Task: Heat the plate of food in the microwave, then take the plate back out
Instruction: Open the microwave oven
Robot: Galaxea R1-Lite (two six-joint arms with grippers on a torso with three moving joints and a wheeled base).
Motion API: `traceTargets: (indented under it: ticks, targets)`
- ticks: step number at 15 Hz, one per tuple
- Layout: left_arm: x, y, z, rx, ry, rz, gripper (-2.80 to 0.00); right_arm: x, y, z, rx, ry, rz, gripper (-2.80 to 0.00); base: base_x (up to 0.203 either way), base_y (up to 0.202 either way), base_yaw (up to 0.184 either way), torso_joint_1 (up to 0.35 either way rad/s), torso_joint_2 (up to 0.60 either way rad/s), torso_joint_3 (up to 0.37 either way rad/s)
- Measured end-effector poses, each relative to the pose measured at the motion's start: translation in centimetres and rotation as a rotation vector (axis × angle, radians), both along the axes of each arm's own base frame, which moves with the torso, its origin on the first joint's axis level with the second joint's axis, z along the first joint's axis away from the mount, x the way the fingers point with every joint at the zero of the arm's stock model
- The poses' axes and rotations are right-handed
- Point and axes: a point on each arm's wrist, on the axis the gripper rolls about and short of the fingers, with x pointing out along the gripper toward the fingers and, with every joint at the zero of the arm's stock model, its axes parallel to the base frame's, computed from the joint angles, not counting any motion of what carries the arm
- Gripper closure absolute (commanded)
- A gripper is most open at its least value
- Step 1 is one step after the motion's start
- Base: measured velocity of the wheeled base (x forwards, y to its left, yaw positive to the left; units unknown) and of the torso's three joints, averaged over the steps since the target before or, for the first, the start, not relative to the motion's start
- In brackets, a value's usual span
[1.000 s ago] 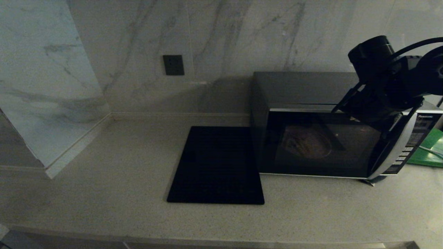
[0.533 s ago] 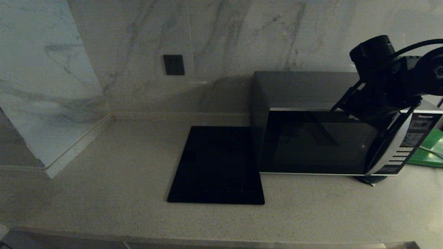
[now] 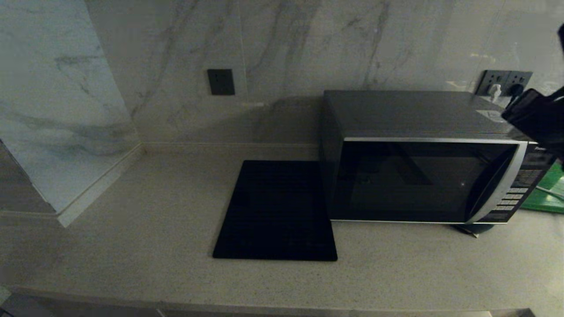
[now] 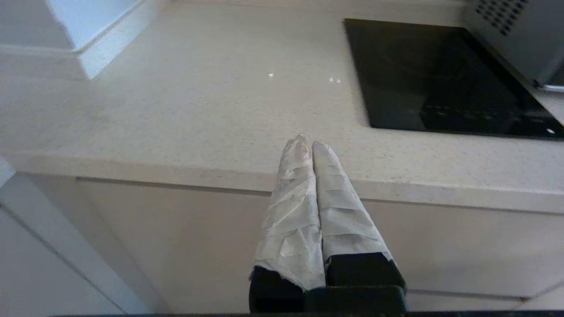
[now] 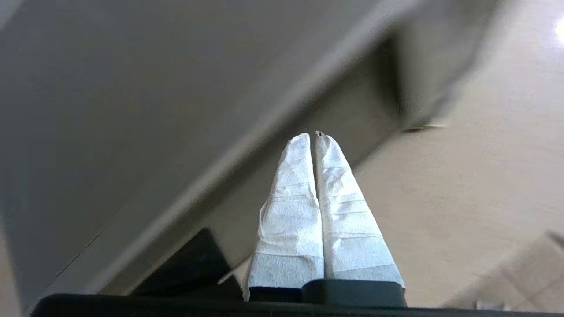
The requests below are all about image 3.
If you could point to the silver black microwave oven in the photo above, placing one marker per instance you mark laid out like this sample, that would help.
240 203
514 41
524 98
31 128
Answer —
396 114

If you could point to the black glass induction cooktop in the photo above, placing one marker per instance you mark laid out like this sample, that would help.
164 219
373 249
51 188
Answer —
275 211

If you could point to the white power plug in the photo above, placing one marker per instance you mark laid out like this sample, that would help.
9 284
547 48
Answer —
495 91

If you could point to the black power plug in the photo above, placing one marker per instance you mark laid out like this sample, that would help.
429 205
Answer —
516 89

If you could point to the green cutting board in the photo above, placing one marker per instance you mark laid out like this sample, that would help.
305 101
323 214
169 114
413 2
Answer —
546 193

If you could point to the grey double wall socket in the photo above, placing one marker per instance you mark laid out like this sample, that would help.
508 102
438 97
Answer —
500 77

